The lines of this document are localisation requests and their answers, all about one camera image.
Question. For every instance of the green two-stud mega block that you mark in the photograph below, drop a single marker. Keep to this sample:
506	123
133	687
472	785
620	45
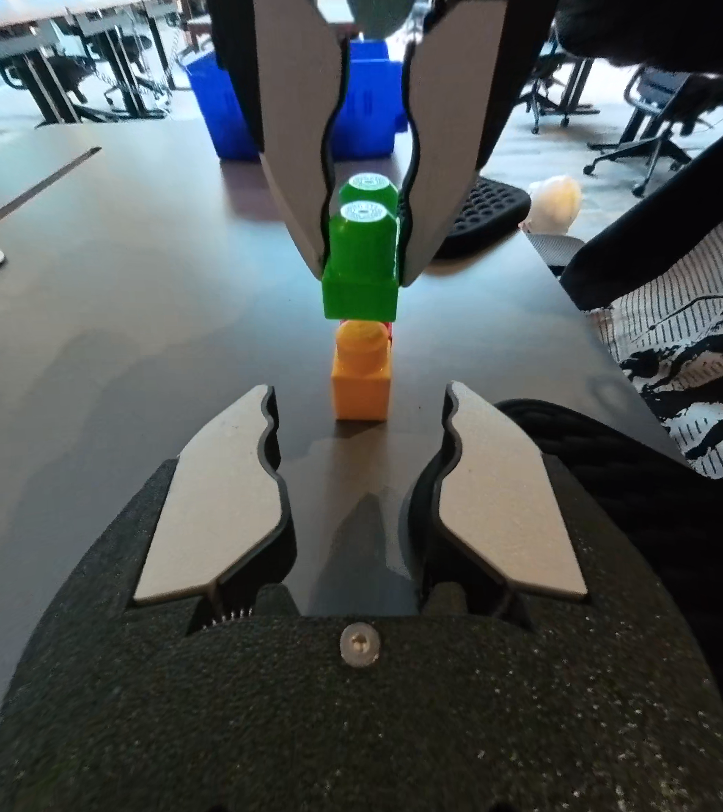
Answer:
361	273

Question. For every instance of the row of background desks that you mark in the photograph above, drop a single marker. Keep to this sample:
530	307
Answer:
70	51

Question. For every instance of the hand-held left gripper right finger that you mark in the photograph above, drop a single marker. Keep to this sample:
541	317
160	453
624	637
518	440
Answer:
507	508

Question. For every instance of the black honeycomb rubber pad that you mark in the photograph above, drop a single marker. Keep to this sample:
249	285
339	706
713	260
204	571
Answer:
488	209

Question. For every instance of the black office chair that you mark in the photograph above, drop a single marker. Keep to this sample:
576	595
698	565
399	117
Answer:
679	114
552	83

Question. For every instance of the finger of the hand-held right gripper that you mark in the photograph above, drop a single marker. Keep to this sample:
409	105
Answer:
295	127
457	127

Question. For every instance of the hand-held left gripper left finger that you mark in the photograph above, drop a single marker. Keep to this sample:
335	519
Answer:
215	508

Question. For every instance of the person's patterned garment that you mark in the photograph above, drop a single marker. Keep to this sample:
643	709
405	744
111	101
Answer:
704	330

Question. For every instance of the blue plastic storage bin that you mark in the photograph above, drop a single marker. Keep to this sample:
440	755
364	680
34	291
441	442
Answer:
368	108

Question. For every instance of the yellow mega block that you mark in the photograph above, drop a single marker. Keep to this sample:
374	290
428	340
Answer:
361	374

